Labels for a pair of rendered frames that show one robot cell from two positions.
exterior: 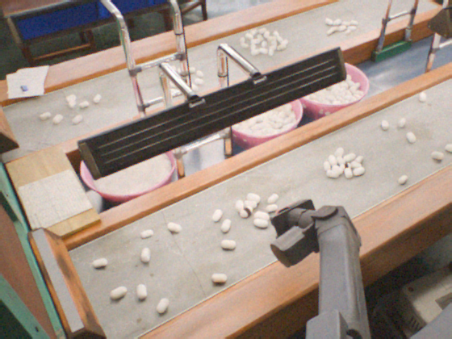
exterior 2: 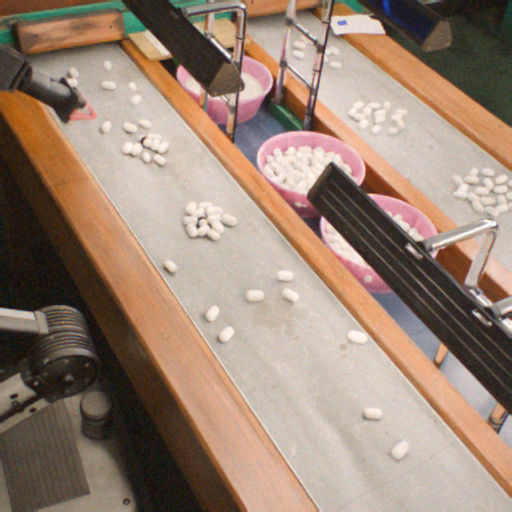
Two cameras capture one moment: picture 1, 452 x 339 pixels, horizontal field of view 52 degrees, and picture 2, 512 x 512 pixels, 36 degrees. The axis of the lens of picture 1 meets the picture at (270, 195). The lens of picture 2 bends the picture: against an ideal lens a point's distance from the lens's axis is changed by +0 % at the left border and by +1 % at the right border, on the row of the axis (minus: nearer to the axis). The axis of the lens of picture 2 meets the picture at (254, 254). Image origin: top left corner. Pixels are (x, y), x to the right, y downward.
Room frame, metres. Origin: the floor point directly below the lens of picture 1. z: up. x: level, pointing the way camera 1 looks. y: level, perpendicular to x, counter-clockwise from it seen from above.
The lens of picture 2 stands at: (1.06, -1.54, 1.87)
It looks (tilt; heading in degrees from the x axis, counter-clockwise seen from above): 42 degrees down; 89
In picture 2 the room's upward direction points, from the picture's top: 8 degrees clockwise
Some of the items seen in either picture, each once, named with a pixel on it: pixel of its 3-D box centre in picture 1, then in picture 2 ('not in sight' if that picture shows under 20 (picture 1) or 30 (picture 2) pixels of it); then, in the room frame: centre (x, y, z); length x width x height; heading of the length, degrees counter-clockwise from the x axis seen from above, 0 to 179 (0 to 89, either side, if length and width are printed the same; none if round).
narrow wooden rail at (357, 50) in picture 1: (274, 83); (399, 203); (1.42, -0.01, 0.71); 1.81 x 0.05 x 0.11; 125
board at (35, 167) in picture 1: (51, 191); (189, 39); (0.82, 0.58, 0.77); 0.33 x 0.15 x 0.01; 35
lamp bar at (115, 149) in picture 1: (225, 102); (162, 11); (0.81, 0.10, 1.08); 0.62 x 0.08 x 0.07; 125
